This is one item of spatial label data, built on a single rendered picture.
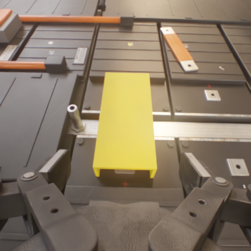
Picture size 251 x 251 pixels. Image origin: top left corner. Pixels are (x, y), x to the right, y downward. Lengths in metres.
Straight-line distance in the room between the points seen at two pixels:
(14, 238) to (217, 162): 0.24
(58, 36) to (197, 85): 0.31
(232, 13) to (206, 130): 0.37
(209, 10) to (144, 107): 0.39
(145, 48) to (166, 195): 0.29
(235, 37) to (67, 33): 0.37
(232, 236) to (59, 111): 0.25
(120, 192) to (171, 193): 0.06
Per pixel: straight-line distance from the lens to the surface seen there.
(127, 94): 0.26
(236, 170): 0.27
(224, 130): 0.31
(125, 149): 0.21
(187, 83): 0.35
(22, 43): 0.46
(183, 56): 0.38
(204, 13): 0.56
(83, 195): 0.22
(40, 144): 0.25
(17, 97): 0.32
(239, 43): 0.48
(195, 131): 0.29
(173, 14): 0.53
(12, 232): 0.23
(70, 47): 0.41
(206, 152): 0.27
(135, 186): 0.23
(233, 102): 0.35
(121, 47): 0.39
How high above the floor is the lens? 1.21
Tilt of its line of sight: 55 degrees down
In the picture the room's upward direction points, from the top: 1 degrees clockwise
